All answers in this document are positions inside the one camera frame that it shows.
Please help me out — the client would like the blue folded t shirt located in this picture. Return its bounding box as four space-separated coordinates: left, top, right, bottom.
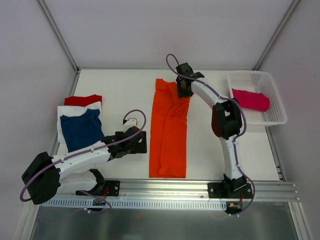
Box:
60 109 104 153

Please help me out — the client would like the right aluminium frame post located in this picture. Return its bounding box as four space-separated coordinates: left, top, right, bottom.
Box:
252 0 302 71

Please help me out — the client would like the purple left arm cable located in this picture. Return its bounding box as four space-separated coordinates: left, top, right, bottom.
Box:
19 108 148 215

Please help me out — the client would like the white slotted cable duct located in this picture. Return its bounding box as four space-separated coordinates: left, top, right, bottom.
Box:
41 197 227 211

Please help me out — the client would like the white folded t shirt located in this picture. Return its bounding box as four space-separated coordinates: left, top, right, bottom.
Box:
57 101 102 144

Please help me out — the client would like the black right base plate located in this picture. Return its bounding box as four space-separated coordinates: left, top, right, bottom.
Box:
207 182 253 200

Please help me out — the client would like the pink t shirt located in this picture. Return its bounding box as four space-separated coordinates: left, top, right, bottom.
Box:
232 88 270 112

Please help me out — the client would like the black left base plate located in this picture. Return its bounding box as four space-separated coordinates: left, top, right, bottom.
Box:
75 178 121 197

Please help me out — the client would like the red folded t shirt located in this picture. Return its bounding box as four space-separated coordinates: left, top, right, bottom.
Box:
64 94 103 107

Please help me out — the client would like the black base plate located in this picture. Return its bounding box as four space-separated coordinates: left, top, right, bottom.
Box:
75 178 121 197
207 182 253 200

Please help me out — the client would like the orange t shirt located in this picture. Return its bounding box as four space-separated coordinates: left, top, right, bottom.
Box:
149 78 190 178

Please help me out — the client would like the aluminium frame post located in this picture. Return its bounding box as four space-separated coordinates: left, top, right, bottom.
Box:
36 0 79 73
252 0 302 71

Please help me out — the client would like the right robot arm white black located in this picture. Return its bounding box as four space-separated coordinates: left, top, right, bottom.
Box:
176 63 247 198

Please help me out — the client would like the white plastic basket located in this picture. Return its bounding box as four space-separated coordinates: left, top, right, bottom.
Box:
226 70 288 126

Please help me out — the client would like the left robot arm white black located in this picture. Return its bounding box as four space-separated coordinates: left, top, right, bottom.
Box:
19 126 147 205

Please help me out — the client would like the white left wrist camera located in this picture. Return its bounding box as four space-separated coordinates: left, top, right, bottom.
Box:
123 117 138 128

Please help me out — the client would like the aluminium mounting rail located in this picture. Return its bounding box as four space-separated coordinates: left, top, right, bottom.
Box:
57 176 300 203

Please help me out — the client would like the left aluminium frame post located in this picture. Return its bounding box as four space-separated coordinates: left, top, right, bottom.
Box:
36 0 79 73

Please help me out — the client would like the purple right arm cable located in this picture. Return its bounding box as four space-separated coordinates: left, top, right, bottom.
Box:
165 53 256 218

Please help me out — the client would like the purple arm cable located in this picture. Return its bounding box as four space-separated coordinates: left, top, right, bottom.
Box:
19 108 148 215
165 53 256 218

